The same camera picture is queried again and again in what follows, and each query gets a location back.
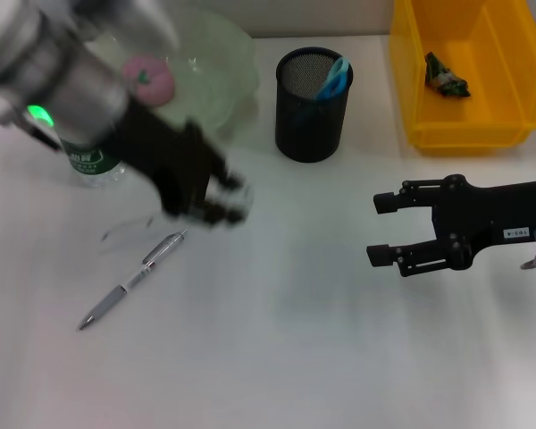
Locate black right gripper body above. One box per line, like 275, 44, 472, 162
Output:
430, 173, 536, 273

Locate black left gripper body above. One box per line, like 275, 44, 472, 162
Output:
110, 95, 228, 221

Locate clear plastic ruler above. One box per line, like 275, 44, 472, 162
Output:
98, 185, 256, 245

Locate clear green-label water bottle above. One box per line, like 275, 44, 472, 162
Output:
60, 133, 129, 189

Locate pink peach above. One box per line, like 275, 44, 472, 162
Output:
121, 55, 176, 108

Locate green plastic wrapper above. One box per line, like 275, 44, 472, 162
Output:
423, 51, 471, 98

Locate gray retractable pen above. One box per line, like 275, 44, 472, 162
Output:
77, 228, 190, 332

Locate blue scissors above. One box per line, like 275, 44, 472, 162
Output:
314, 55, 352, 102

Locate black mesh pen holder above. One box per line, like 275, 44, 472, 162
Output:
275, 47, 355, 164

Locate translucent green fruit plate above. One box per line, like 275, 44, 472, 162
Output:
88, 8, 260, 139

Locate yellow plastic bin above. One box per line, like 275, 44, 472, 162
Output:
388, 0, 536, 156

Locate left arm connector cable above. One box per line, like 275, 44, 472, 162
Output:
0, 111, 66, 156

